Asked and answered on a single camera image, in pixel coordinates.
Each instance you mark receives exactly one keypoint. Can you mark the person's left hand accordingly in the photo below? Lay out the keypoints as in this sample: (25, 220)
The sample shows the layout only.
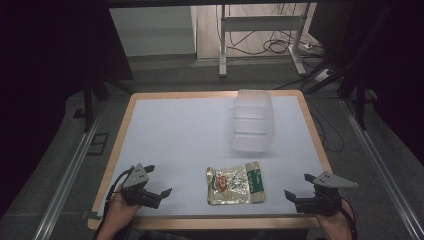
(120, 211)

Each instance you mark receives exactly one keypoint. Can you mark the translucent plastic container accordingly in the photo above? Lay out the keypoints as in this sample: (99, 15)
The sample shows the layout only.
(253, 121)

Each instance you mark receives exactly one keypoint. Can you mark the clear bag of food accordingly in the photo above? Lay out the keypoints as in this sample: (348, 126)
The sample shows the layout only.
(235, 186)

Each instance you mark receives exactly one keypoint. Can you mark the person's right hand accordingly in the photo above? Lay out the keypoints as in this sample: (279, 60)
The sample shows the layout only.
(335, 223)

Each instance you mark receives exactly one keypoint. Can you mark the white cabinet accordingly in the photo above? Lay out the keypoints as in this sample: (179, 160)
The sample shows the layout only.
(153, 31)

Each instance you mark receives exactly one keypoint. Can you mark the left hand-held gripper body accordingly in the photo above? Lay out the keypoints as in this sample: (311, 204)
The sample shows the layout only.
(136, 178)

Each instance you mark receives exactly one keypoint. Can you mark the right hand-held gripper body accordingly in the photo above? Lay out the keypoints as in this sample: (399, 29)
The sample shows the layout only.
(325, 200)

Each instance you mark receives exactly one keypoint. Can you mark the aluminium floor rail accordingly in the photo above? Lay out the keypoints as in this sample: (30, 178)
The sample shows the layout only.
(66, 180)
(380, 166)

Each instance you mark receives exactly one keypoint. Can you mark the white power strip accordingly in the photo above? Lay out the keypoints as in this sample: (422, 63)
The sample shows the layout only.
(324, 75)

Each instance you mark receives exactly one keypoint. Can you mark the white metal desk frame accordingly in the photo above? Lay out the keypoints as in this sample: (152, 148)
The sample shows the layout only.
(222, 40)

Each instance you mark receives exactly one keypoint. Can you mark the black metal stand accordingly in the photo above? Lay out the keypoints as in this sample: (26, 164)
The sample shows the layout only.
(88, 106)
(360, 100)

